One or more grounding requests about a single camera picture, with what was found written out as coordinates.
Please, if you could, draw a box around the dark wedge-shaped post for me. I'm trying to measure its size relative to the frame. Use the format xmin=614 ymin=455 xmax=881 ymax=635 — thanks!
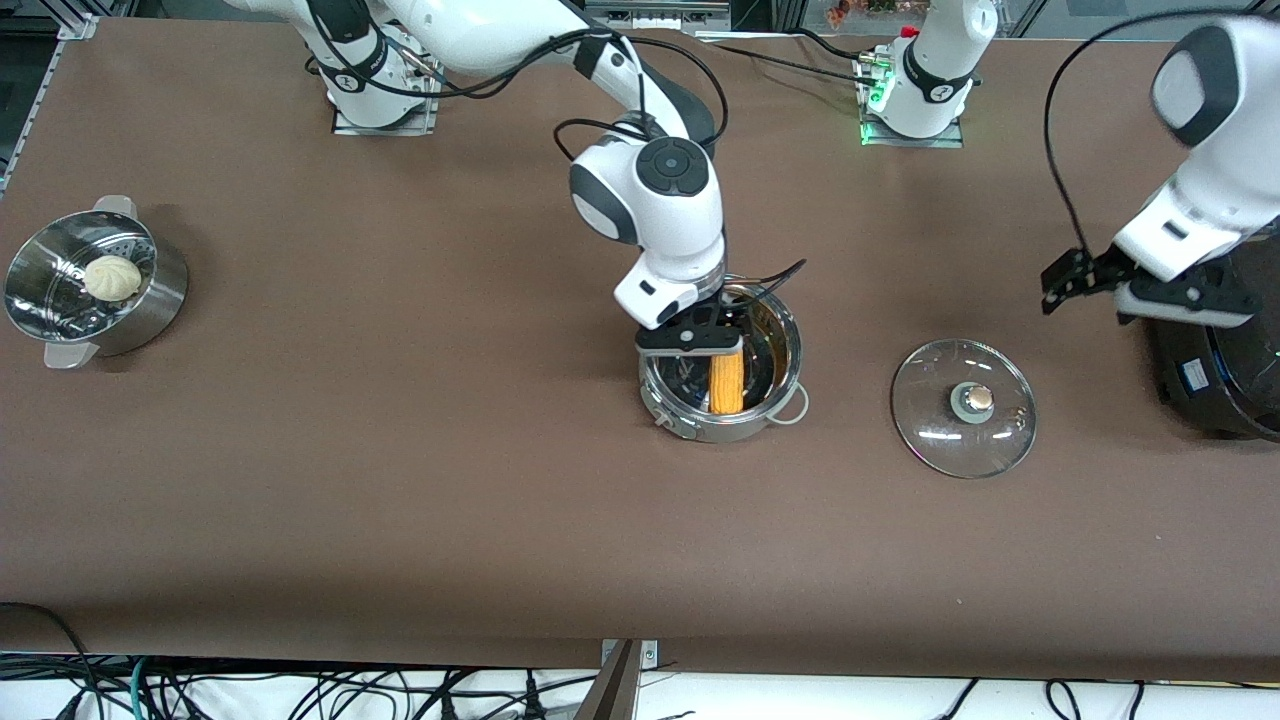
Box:
xmin=575 ymin=640 xmax=641 ymax=720

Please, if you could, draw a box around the steel pot with beige handles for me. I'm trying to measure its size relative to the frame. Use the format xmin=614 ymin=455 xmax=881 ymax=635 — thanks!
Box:
xmin=636 ymin=275 xmax=809 ymax=444

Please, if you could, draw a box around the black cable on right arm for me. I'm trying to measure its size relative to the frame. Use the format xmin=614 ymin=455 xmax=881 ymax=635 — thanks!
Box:
xmin=300 ymin=0 xmax=807 ymax=301

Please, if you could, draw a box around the black cable to arm base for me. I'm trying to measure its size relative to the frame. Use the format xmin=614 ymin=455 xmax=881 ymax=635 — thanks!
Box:
xmin=700 ymin=28 xmax=873 ymax=86

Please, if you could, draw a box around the black looped cable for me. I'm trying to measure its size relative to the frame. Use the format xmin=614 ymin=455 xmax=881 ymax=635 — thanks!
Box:
xmin=0 ymin=600 xmax=101 ymax=720

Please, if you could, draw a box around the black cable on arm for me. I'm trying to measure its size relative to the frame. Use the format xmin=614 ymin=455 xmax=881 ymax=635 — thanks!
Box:
xmin=300 ymin=0 xmax=807 ymax=301
xmin=1045 ymin=10 xmax=1231 ymax=256

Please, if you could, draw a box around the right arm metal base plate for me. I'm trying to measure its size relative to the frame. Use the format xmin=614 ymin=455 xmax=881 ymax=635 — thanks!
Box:
xmin=330 ymin=40 xmax=443 ymax=136

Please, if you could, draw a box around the steel steamer pot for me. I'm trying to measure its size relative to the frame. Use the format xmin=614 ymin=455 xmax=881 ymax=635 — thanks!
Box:
xmin=3 ymin=195 xmax=189 ymax=371

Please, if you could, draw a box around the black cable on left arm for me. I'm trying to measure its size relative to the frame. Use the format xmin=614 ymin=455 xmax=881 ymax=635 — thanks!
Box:
xmin=1045 ymin=10 xmax=1231 ymax=256

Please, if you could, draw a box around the dark rice cooker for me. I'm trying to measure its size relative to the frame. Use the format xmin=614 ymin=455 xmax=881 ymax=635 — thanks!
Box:
xmin=1148 ymin=235 xmax=1280 ymax=441

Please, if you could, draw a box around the glass lid with round knob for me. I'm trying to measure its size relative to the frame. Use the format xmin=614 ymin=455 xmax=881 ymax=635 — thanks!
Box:
xmin=890 ymin=338 xmax=1038 ymax=479

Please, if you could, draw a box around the white steamed bun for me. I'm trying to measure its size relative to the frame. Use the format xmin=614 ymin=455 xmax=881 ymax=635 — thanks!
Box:
xmin=83 ymin=255 xmax=142 ymax=303

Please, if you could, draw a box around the yellow corn cob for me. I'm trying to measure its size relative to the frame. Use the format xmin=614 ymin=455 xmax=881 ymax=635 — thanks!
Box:
xmin=706 ymin=350 xmax=746 ymax=415

